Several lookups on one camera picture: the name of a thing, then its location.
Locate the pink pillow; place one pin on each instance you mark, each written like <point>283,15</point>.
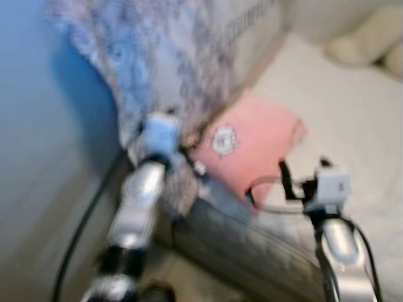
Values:
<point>258,135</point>

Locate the grey floral print pillow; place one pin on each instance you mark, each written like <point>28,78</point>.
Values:
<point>157,56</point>

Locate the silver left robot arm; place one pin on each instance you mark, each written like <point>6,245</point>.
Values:
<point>138,201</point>

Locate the white quilted mattress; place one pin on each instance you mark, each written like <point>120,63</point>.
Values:
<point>352,126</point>

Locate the beige plush toy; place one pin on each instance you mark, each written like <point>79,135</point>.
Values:
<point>368,44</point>

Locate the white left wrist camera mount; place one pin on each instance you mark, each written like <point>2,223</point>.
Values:
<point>158,135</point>

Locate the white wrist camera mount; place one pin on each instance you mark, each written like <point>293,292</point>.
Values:
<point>332,189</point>
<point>158,135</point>

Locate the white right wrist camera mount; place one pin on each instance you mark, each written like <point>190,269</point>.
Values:
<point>332,189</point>

